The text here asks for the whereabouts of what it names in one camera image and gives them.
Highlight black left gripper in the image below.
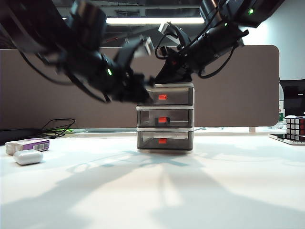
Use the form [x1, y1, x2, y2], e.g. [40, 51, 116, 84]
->
[112, 71, 154, 103]

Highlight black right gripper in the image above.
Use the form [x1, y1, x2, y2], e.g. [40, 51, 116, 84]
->
[154, 44, 203, 85]

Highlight smoky drawer with white paper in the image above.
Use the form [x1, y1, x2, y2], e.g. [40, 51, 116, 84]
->
[137, 131, 193, 150]

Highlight brown desk partition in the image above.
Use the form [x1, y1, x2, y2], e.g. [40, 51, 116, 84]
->
[0, 45, 280, 129]

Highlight white bottle, green label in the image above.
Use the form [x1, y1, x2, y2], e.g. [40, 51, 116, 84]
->
[277, 85, 285, 125]

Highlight purple white barcode box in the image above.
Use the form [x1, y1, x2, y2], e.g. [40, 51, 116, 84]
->
[5, 139, 50, 156]

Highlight white flat tray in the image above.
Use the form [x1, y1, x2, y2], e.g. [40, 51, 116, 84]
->
[268, 134, 305, 146]

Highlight white earbuds case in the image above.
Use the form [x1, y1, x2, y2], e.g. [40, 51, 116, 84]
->
[13, 149, 44, 166]

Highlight black monitor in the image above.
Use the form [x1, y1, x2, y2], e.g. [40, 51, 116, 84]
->
[278, 80, 305, 118]

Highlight black Rubik's cube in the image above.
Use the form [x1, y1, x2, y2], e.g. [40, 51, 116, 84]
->
[285, 115, 305, 143]

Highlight black right camera cable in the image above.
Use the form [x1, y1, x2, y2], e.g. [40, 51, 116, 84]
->
[154, 33, 173, 61]

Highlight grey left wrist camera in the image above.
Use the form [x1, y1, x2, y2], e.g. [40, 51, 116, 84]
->
[114, 35, 155, 70]

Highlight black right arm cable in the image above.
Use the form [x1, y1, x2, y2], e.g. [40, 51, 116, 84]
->
[199, 51, 233, 79]

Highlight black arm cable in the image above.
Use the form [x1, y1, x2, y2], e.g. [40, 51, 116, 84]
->
[19, 47, 111, 104]
[199, 51, 233, 79]

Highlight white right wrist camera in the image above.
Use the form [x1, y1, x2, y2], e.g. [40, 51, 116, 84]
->
[158, 21, 192, 49]

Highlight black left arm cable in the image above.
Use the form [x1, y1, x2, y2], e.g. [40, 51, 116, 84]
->
[19, 47, 111, 104]

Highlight white drawer cabinet frame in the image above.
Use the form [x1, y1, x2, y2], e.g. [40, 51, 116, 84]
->
[136, 82, 195, 154]

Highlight black desk cables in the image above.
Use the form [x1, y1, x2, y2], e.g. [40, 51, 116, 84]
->
[35, 118, 76, 139]

